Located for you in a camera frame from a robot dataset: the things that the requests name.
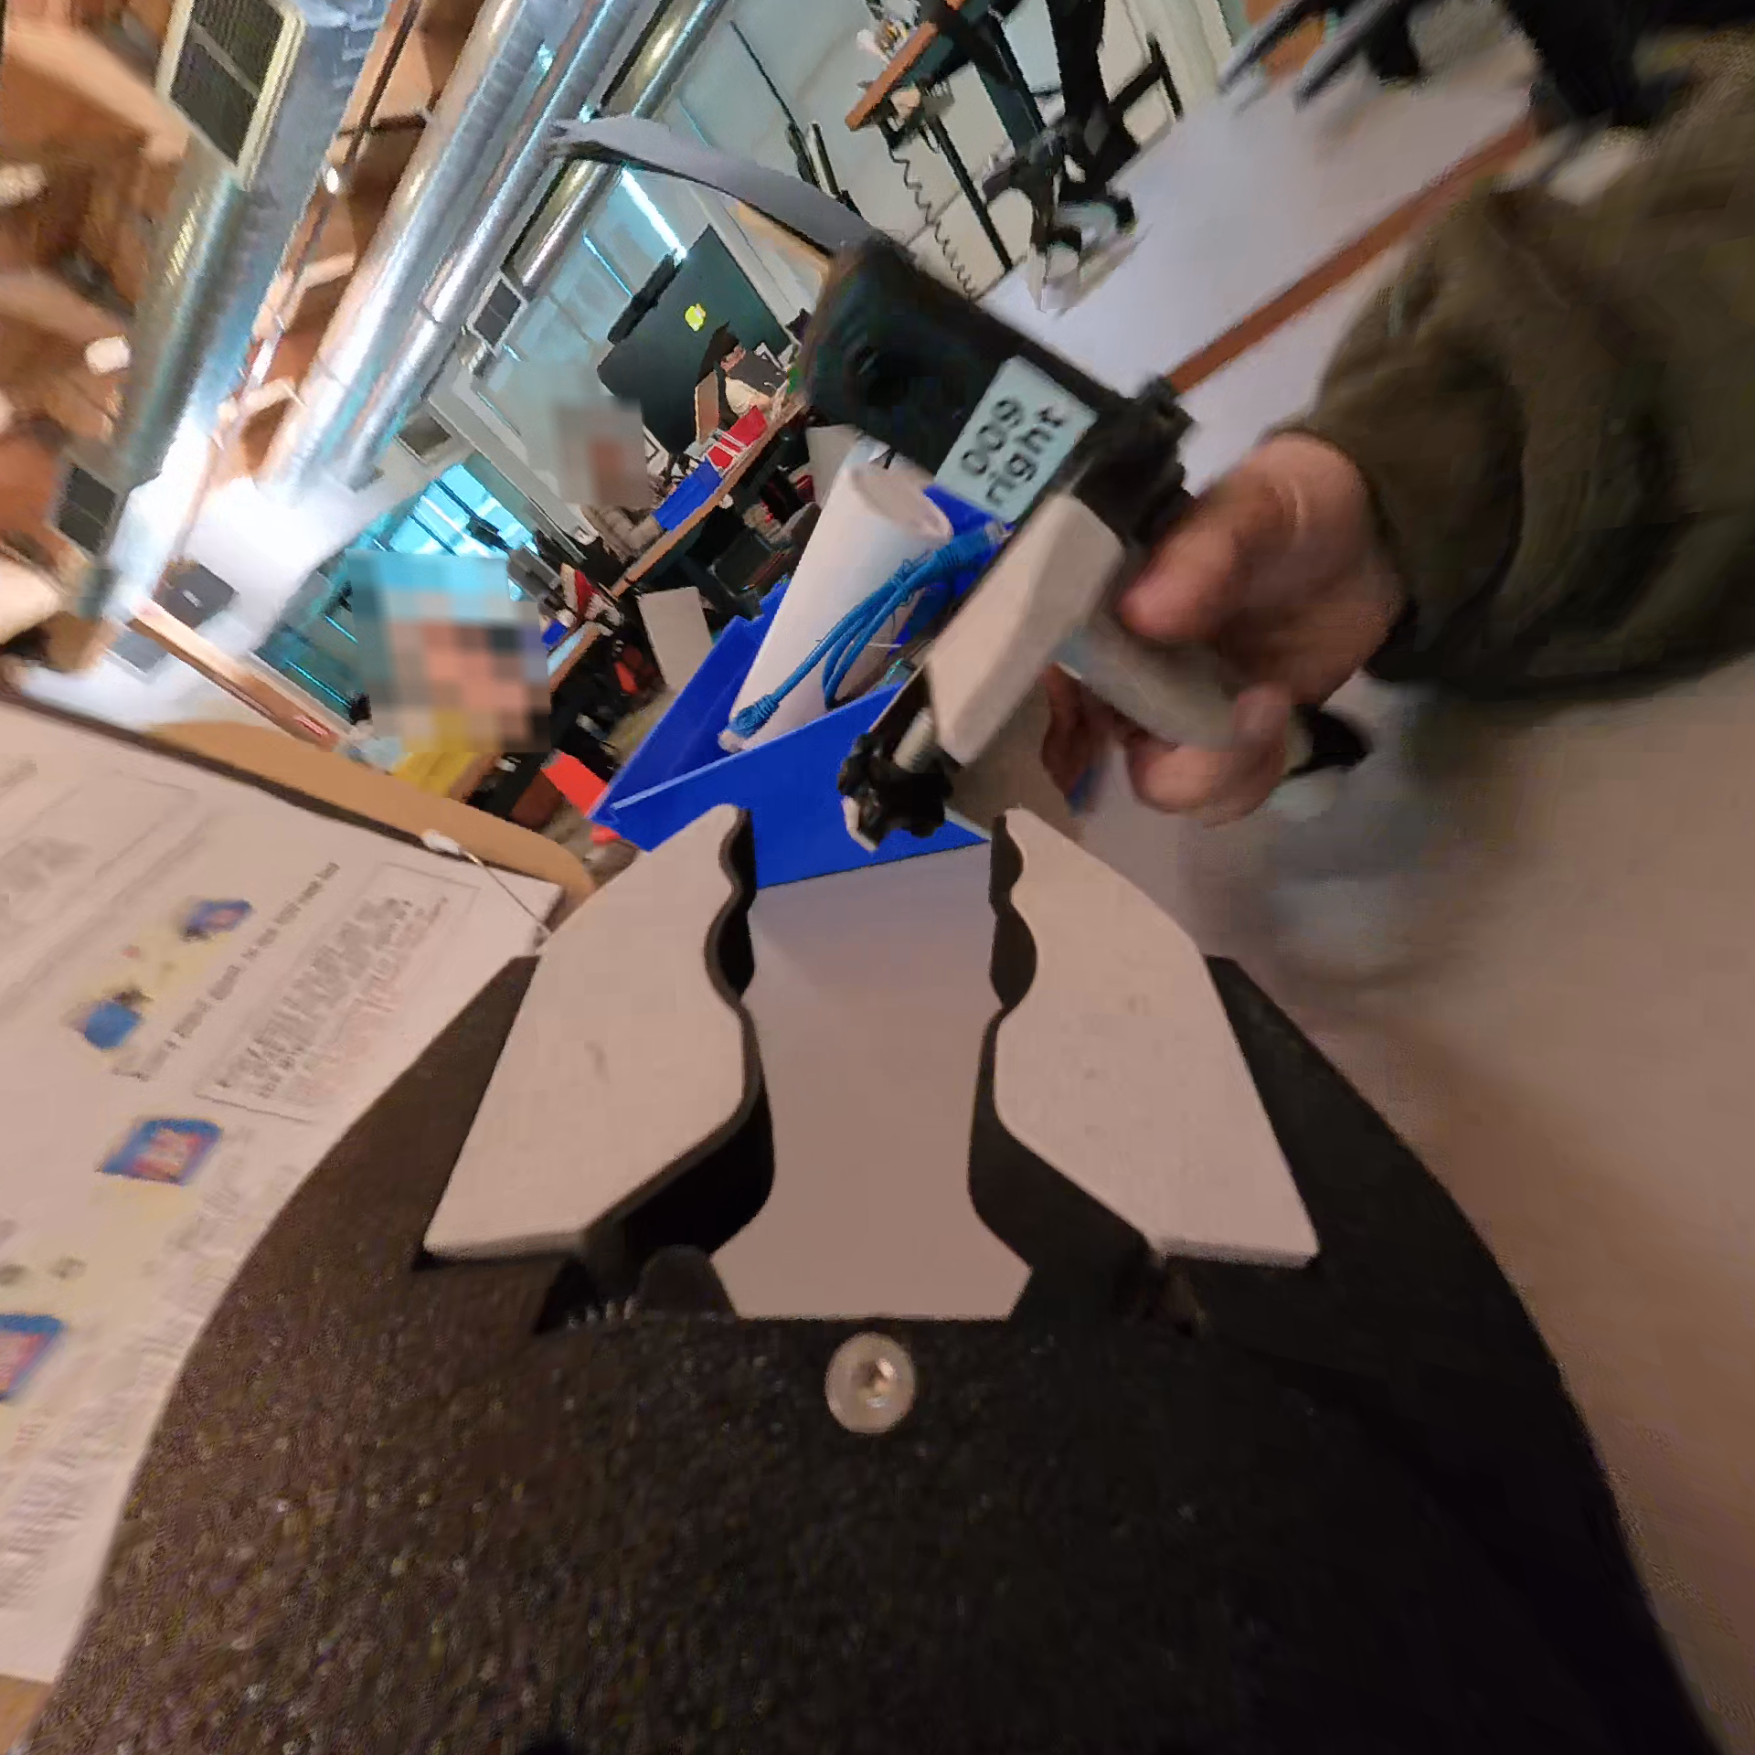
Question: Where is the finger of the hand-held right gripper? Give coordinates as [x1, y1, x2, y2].
[961, 671, 1087, 828]
[929, 490, 1131, 773]

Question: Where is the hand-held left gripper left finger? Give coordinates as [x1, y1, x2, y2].
[425, 806, 774, 1283]

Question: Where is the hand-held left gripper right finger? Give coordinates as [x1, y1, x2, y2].
[971, 808, 1322, 1283]

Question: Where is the black knob screw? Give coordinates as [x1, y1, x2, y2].
[834, 705, 959, 844]

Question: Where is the person's right forearm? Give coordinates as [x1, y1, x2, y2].
[1290, 27, 1755, 694]

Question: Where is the person's right hand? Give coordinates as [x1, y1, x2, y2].
[1039, 431, 1410, 828]

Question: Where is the white paper roll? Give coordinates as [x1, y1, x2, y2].
[723, 458, 959, 751]

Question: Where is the black monitor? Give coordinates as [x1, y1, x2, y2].
[599, 223, 801, 444]

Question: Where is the blue plastic bin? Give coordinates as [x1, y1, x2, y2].
[593, 479, 1088, 894]

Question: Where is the thin grey panel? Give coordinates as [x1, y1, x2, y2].
[546, 113, 864, 257]

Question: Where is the wooden top standing desk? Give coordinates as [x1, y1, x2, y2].
[840, 0, 1189, 283]

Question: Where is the brown cardboard board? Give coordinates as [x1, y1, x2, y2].
[143, 716, 602, 910]

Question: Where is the printed instruction sheet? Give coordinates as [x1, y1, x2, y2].
[0, 705, 567, 1685]

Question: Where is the air vent grille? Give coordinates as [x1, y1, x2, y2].
[154, 0, 308, 186]

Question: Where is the blue cable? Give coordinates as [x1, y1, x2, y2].
[730, 521, 1006, 745]

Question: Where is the silver ventilation duct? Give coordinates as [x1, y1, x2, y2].
[76, 0, 736, 495]

